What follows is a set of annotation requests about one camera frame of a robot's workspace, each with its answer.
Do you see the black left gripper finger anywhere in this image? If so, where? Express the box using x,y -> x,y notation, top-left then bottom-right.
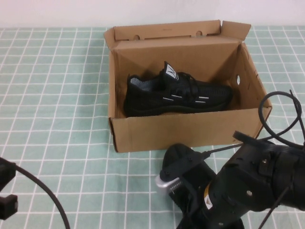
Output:
0,194 -> 19,215

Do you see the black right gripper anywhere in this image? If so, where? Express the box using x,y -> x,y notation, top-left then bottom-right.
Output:
171,162 -> 246,229

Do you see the brown cardboard shoe box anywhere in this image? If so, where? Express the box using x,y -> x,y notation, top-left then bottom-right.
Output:
104,20 -> 273,153

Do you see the green checkered tablecloth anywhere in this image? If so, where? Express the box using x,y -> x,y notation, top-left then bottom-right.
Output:
0,25 -> 305,229

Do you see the black sneaker with upright tongue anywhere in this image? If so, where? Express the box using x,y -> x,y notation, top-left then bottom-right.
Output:
123,61 -> 234,118

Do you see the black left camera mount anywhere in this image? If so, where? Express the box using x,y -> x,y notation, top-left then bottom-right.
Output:
0,156 -> 17,191

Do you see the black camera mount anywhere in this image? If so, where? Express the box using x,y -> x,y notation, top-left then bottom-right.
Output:
0,156 -> 17,191
159,149 -> 208,181

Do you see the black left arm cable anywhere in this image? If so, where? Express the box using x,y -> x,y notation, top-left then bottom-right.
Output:
14,166 -> 71,229

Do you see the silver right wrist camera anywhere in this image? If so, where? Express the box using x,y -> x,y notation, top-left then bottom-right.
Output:
155,175 -> 185,198

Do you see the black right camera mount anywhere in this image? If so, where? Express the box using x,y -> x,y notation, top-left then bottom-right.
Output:
159,149 -> 208,181

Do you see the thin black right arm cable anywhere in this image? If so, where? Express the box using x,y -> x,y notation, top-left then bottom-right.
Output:
258,186 -> 291,229

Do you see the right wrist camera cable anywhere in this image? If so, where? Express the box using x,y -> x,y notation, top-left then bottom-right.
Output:
258,90 -> 305,153

